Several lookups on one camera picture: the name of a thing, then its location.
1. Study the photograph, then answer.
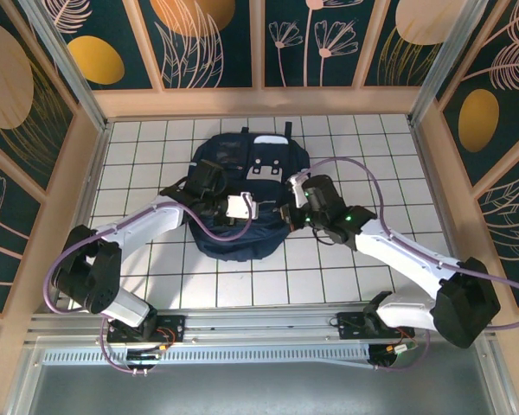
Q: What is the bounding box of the navy blue student backpack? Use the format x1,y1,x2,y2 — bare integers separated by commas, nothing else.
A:
159,122,313,263

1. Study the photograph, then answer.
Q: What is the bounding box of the black round wiring puck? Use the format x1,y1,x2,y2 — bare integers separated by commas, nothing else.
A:
367,342,420,371
125,343,176,375

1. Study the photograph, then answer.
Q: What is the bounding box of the grey metal sheet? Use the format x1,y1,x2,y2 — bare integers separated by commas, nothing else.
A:
8,339,516,415

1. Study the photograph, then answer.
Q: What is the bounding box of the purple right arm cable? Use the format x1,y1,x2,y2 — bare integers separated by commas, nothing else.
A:
293,157,519,373

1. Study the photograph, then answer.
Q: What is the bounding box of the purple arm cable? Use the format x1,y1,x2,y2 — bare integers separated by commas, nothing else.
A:
293,157,519,373
44,194,254,376

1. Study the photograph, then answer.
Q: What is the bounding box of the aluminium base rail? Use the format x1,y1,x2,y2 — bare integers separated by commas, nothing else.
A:
23,302,501,347

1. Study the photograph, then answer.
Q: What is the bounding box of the grey slotted cable duct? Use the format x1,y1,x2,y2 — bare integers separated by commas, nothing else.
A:
42,345,373,369

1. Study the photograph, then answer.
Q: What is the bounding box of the aluminium frame post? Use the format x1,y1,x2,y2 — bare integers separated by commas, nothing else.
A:
408,0,492,127
19,0,110,131

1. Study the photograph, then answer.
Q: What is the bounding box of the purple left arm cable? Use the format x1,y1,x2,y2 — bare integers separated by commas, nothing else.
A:
44,194,254,376

